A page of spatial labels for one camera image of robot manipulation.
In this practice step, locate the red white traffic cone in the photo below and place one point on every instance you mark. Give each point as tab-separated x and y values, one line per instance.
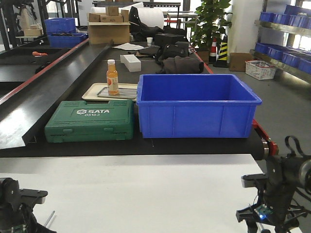
213	51

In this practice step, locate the beige plastic tray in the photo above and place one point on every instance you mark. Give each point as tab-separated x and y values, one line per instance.
98	92

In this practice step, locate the dark folded cloth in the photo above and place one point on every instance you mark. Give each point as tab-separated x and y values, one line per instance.
181	65

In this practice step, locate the white foam block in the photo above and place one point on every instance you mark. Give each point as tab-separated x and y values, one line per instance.
132	63

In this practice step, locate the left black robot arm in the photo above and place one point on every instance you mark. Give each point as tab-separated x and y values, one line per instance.
16	208

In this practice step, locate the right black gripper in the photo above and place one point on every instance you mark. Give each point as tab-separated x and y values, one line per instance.
273	207

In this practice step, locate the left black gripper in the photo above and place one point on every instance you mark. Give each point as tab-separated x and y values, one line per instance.
20	221

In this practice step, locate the metal shelf rack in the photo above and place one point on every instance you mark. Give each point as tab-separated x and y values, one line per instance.
276	36

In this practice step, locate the large blue plastic bin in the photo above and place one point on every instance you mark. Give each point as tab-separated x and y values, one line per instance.
195	106

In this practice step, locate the green SATA tool case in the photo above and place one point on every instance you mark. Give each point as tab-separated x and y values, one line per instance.
80	121

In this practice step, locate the white plastic basket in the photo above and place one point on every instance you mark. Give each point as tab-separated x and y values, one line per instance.
259	70

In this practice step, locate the orange juice bottle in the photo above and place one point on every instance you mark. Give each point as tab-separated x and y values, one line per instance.
112	78

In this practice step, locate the blue crate on left table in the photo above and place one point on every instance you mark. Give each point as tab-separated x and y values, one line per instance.
66	40

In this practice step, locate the small brown cardboard box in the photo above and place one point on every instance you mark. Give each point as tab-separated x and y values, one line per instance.
237	61

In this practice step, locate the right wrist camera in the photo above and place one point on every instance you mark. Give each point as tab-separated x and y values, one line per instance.
253	180

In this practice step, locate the large cardboard box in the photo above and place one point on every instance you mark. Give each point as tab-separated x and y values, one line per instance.
104	32

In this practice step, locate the white paper cup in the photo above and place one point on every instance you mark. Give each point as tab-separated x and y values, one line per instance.
149	41

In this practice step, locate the black yellow traffic cone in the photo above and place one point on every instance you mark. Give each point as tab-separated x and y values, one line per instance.
223	54

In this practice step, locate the green-handled screwdriver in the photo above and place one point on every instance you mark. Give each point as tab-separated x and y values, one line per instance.
50	219
262	229

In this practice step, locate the black bag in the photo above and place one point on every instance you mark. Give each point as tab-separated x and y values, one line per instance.
172	50

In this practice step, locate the potted green plant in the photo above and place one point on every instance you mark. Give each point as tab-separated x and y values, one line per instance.
211	23

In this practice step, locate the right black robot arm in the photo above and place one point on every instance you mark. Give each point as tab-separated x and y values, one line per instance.
295	167

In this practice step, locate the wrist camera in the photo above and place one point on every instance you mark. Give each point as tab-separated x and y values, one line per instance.
253	180
33	196

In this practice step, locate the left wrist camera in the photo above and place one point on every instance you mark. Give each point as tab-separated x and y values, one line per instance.
33	196

